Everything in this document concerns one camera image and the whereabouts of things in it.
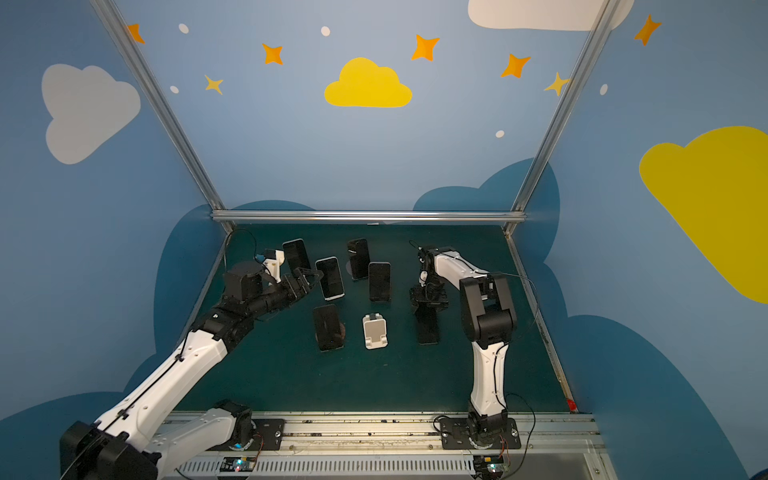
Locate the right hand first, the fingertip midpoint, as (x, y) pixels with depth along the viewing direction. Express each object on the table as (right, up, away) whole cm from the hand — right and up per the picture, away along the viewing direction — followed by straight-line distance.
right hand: (427, 306), depth 98 cm
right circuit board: (+11, -34, -26) cm, 45 cm away
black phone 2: (0, -5, -4) cm, 7 cm away
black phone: (-23, +16, +1) cm, 28 cm away
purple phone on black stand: (-16, +8, +6) cm, 19 cm away
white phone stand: (-17, -6, -9) cm, 20 cm away
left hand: (-31, +11, -22) cm, 39 cm away
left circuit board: (-50, -34, -26) cm, 66 cm away
